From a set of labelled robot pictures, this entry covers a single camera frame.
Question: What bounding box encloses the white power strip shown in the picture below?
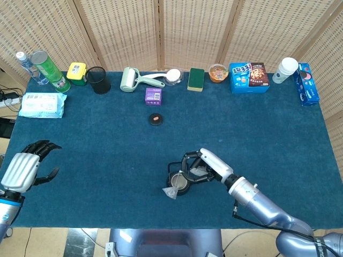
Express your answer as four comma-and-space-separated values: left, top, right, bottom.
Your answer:
0, 96, 22, 108

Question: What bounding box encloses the white round long-handled brush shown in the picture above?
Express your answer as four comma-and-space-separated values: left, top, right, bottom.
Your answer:
140, 68, 184, 87

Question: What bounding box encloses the small purple box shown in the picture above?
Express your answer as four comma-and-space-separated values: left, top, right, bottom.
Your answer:
144, 87, 163, 107

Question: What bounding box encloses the blue carpet table mat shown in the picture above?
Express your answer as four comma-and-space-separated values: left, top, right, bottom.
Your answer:
0, 71, 343, 230

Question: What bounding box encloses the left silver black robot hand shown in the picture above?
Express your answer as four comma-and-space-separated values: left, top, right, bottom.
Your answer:
1, 140, 62, 193

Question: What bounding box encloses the black equipment box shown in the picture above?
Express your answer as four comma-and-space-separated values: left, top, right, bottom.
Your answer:
0, 117, 17, 139

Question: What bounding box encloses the green and yellow sponge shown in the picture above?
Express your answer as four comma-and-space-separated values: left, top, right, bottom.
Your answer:
187, 67, 205, 93

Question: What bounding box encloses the black mesh pen holder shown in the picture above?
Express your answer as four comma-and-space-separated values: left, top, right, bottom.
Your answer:
85, 66, 111, 95

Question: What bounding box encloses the green cylindrical can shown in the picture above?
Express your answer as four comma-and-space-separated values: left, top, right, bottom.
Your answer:
30, 50, 71, 93

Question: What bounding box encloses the clear plastic water bottle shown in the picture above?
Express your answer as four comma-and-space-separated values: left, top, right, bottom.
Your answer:
15, 51, 49, 86

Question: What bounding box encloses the light green lint roller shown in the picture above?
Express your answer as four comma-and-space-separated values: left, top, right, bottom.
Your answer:
120, 66, 166, 93

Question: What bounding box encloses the dark blue sandwich cookie box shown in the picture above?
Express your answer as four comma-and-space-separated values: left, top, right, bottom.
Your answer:
292, 63, 320, 107

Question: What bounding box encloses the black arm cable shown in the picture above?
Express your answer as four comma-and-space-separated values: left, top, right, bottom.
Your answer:
232, 205, 341, 257

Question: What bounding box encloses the black teapot lid wooden knob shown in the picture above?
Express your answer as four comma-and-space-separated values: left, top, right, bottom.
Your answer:
148, 112, 165, 127

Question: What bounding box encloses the black teapot with handle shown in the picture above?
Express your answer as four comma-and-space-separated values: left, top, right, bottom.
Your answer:
167, 160, 192, 196

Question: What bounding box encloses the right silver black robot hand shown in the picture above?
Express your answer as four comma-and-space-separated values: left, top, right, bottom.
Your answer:
181, 148, 234, 185

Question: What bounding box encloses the orange jelly cup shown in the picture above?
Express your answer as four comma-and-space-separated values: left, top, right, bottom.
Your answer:
208, 63, 229, 83

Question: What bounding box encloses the light blue wet wipes pack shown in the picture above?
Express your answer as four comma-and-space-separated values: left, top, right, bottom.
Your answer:
18, 92, 68, 119

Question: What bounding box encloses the green mini bin yellow lid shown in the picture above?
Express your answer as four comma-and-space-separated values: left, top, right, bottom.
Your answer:
66, 62, 88, 86

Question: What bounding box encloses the pyramid tea bag with string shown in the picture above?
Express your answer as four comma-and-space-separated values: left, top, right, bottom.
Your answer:
162, 168, 188, 200

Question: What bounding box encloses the grey-blue robot torso base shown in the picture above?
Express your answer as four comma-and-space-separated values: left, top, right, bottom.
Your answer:
108, 229, 223, 257

